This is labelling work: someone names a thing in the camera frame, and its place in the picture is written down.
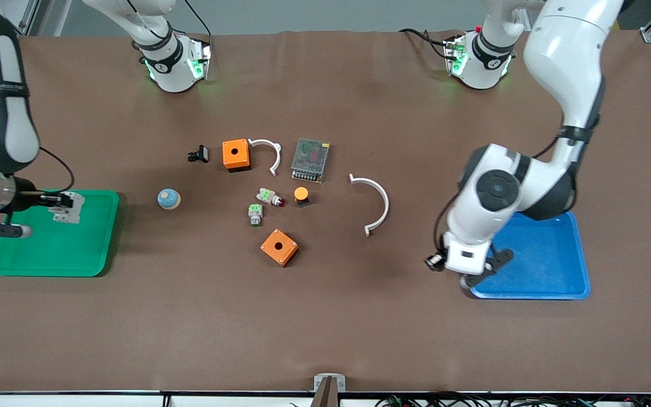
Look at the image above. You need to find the white grey circuit breaker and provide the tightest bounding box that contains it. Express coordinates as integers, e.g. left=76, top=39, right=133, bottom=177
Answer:
left=49, top=192, right=85, bottom=225

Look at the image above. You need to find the green plastic tray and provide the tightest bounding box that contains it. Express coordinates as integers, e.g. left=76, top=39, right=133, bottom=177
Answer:
left=0, top=189, right=120, bottom=278

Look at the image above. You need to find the large white curved clamp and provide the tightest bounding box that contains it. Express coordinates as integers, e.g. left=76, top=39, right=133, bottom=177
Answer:
left=349, top=174, right=390, bottom=237

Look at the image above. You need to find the blue plastic tray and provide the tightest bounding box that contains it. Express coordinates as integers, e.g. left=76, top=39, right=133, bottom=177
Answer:
left=470, top=210, right=592, bottom=300

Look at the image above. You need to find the blue white round knob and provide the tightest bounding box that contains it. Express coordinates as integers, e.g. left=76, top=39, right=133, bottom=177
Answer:
left=157, top=188, right=181, bottom=211

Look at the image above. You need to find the brown table mat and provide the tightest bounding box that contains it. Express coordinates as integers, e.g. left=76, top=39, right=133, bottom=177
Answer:
left=0, top=29, right=651, bottom=395

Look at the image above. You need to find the metal mesh power supply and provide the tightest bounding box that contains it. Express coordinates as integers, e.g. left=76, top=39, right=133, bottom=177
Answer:
left=291, top=137, right=330, bottom=184

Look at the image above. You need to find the orange button box with hole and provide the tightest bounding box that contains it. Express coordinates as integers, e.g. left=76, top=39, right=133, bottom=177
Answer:
left=222, top=138, right=251, bottom=173
left=260, top=228, right=299, bottom=267

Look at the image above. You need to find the red tip indicator light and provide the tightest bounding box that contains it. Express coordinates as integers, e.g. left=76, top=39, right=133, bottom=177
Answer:
left=256, top=188, right=286, bottom=207

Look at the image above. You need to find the small white curved clamp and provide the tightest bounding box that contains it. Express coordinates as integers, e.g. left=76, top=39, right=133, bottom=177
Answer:
left=248, top=138, right=282, bottom=176

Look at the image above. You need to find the grey metal edge bracket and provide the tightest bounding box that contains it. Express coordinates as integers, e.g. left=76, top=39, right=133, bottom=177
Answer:
left=314, top=374, right=346, bottom=392

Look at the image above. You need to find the brown camera pole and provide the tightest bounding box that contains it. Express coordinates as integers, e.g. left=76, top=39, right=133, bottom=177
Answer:
left=310, top=377, right=340, bottom=407

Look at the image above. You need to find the black left arm base cable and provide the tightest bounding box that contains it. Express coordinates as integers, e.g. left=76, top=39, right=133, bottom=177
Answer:
left=398, top=27, right=453, bottom=60

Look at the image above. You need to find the black arm base cable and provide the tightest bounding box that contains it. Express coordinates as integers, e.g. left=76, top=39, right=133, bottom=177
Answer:
left=181, top=0, right=213, bottom=40
left=398, top=27, right=453, bottom=60

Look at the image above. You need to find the black right arm base cable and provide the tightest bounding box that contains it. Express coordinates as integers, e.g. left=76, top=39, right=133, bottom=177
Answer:
left=181, top=0, right=213, bottom=40

